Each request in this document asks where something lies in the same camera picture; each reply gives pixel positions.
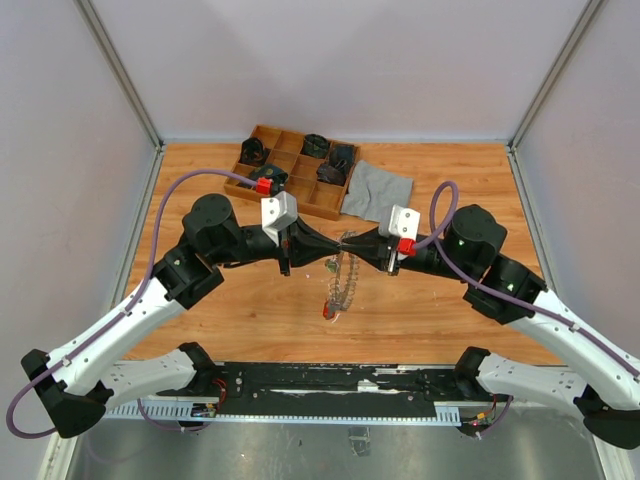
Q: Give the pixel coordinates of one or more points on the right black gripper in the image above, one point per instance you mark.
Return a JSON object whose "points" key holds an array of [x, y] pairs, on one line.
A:
{"points": [[375, 250]]}

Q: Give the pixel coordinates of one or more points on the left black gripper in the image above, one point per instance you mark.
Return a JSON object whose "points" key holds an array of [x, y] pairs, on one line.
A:
{"points": [[303, 245]]}

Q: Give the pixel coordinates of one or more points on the red key tag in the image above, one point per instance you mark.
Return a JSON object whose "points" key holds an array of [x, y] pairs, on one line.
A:
{"points": [[330, 310]]}

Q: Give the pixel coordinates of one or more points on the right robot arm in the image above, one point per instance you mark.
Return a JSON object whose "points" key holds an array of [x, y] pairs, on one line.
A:
{"points": [[599, 383]]}

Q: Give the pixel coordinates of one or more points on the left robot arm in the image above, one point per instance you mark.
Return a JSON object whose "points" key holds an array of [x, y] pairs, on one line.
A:
{"points": [[82, 380]]}

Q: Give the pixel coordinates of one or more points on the grey folded cloth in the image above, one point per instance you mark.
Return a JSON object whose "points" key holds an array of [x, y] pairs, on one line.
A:
{"points": [[372, 190]]}

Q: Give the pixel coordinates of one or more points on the wooden divided tray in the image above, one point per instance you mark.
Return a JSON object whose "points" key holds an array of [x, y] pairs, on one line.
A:
{"points": [[313, 197]]}

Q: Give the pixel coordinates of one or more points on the rolled purple tie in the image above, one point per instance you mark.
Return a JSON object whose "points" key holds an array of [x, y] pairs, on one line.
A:
{"points": [[330, 174]]}

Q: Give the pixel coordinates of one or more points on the blue patterned tie front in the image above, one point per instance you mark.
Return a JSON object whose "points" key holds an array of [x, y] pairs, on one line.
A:
{"points": [[269, 178]]}

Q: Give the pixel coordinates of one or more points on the rolled dark tie right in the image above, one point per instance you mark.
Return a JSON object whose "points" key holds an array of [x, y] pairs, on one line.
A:
{"points": [[342, 157]]}

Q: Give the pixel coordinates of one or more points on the rolled dark tie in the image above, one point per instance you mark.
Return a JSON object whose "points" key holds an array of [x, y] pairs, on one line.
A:
{"points": [[342, 157], [253, 152]]}

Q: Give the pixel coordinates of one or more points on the rolled green tie back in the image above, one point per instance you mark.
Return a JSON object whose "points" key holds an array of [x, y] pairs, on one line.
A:
{"points": [[315, 145]]}

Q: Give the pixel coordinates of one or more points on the rolled dark tie back left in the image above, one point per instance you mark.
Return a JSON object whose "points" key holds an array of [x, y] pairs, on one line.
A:
{"points": [[253, 152]]}

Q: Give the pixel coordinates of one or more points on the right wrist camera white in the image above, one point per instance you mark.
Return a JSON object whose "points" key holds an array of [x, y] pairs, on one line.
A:
{"points": [[400, 222]]}

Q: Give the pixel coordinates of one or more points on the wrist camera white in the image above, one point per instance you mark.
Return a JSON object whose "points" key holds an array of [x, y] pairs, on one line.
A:
{"points": [[400, 222], [278, 213]]}

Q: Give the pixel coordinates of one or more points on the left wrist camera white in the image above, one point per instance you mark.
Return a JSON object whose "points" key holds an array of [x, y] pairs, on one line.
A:
{"points": [[278, 213]]}

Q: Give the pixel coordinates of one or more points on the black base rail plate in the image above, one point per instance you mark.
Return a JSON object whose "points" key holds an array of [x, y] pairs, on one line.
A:
{"points": [[351, 383]]}

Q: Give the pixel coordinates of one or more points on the slotted grey cable duct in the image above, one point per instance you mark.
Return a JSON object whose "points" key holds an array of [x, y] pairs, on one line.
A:
{"points": [[291, 410]]}

